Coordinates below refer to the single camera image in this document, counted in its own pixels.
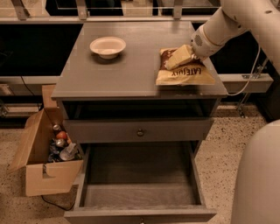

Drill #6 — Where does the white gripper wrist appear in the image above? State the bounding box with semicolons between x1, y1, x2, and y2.
164;25;221;70

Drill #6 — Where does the brown yellow chip bag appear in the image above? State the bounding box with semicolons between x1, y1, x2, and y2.
156;48;215;86

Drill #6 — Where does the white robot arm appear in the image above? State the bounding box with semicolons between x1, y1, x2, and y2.
191;0;280;224

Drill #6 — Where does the grey wooden drawer cabinet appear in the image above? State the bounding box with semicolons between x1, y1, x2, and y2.
51;20;228;224

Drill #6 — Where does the round metal drawer knob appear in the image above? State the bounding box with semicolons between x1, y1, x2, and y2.
136;129;144;137

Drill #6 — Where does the closed grey upper drawer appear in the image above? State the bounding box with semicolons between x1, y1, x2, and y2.
63;118;214;144

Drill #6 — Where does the open grey bottom drawer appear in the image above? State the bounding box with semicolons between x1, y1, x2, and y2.
65;142;216;224

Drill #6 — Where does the white paper bowl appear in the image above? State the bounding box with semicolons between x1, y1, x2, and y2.
89;37;126;60

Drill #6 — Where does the silver can top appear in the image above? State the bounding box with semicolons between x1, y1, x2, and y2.
52;124;62;131

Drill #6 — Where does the silver soda can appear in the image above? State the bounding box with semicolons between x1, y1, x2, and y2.
55;138;67;148

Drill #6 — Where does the open cardboard box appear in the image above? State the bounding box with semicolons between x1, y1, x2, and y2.
8;85;83;197

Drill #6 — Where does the white cable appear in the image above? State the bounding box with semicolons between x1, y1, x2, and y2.
227;43;262;97

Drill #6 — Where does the black floor cable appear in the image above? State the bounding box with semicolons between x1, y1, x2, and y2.
40;194;76;212

